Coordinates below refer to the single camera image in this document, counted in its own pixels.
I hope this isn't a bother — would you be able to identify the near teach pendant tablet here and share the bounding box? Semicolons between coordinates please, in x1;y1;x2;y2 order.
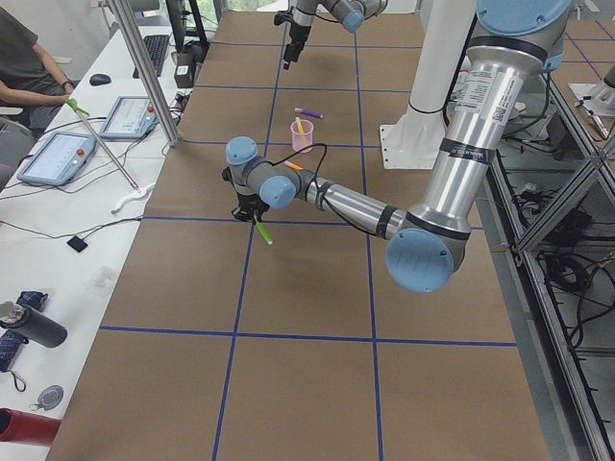
17;132;97;186

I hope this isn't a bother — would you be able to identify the black computer mouse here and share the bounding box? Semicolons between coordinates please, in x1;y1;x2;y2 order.
88;73;111;86

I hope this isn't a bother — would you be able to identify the green highlighter pen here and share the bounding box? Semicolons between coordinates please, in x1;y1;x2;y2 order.
254;218;274;246

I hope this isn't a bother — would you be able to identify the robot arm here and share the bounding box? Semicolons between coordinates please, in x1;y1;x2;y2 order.
274;0;388;70
222;1;573;293

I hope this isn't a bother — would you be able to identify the black box with label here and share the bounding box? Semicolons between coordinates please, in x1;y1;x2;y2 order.
174;52;196;88

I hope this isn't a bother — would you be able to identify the seated person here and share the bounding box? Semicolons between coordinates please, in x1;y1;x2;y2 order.
1;10;76;138

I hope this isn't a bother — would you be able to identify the aluminium frame post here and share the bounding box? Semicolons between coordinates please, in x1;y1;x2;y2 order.
108;0;180;147

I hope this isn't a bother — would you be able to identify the round metal lid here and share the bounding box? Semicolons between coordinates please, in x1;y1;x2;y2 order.
37;384;64;411

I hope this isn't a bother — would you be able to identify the orange highlighter pen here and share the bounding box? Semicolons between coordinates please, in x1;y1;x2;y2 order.
283;160;305;171

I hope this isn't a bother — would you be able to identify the yellow highlighter pen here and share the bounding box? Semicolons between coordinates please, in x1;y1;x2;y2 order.
295;116;305;134

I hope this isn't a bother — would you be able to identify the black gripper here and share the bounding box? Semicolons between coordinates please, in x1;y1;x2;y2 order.
283;23;310;65
232;194;268;224

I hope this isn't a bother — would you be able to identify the black water bottle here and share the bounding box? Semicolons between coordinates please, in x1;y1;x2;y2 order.
1;302;67;348

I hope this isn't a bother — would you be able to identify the far teach pendant tablet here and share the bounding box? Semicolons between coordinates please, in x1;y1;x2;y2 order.
99;96;157;140

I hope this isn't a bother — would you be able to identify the pink mesh pen holder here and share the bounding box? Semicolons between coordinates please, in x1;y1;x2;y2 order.
290;118;314;153

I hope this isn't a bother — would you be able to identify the metal rod with green handle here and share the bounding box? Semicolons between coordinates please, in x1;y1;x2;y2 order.
65;98;145;197

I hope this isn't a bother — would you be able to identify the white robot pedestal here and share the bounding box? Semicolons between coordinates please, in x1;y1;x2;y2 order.
380;0;477;169

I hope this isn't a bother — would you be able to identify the small black square device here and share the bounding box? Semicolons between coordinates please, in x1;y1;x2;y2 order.
66;235;88;254

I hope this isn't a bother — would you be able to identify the black keyboard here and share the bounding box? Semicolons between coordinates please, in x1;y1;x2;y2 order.
143;35;170;77

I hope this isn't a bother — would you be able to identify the teach pendant tablet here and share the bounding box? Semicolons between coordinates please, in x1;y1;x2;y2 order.
99;96;157;140
17;132;97;186

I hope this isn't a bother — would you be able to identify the purple highlighter pen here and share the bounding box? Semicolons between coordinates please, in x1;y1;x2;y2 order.
294;108;324;119

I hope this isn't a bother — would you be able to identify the red bottle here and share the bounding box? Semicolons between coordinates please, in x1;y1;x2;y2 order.
1;408;62;447

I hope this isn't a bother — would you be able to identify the folded blue umbrella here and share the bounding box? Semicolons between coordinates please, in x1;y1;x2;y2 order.
0;290;50;374

